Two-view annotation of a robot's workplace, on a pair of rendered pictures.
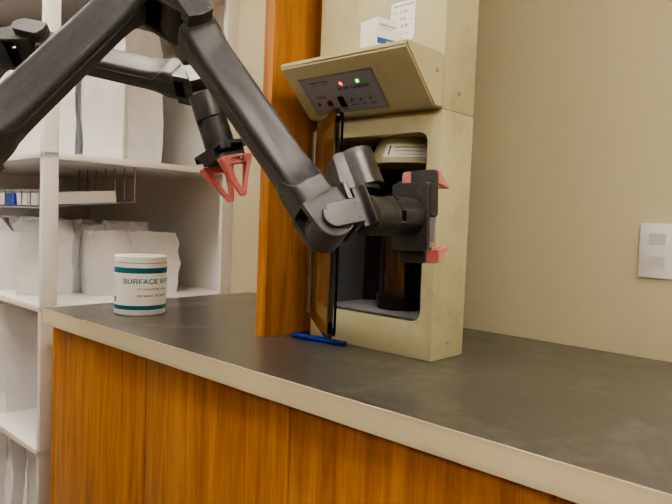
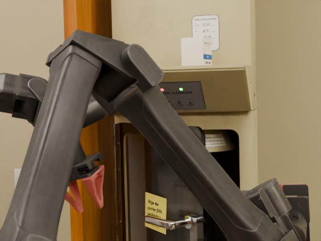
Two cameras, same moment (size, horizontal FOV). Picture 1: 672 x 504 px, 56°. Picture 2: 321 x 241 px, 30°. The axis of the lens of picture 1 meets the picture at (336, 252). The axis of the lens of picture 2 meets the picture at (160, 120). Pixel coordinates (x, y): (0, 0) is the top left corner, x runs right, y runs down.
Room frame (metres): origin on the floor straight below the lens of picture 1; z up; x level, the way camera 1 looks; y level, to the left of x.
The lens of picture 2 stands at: (0.09, 0.61, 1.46)
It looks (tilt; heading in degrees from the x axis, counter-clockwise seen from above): 3 degrees down; 332
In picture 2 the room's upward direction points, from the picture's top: 1 degrees counter-clockwise
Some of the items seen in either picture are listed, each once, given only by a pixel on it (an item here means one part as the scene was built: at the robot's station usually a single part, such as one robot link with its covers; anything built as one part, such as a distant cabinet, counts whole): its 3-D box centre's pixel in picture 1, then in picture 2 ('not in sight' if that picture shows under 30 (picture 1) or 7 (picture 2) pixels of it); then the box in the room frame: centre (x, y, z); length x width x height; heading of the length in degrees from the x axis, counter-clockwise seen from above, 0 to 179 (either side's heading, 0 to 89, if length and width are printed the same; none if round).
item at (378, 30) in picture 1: (378, 38); (196, 52); (1.19, -0.06, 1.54); 0.05 x 0.05 x 0.06; 36
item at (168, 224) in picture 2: not in sight; (167, 221); (1.13, 0.05, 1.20); 0.10 x 0.05 x 0.03; 9
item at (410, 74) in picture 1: (356, 85); (174, 90); (1.23, -0.03, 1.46); 0.32 x 0.12 x 0.10; 47
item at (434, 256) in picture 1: (429, 239); not in sight; (0.98, -0.15, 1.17); 0.09 x 0.07 x 0.07; 137
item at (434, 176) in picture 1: (429, 194); (291, 200); (0.98, -0.14, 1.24); 0.09 x 0.07 x 0.07; 137
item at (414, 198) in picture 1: (402, 216); (290, 227); (0.93, -0.10, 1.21); 0.07 x 0.07 x 0.10; 47
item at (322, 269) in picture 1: (322, 223); (157, 218); (1.21, 0.03, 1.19); 0.30 x 0.01 x 0.40; 9
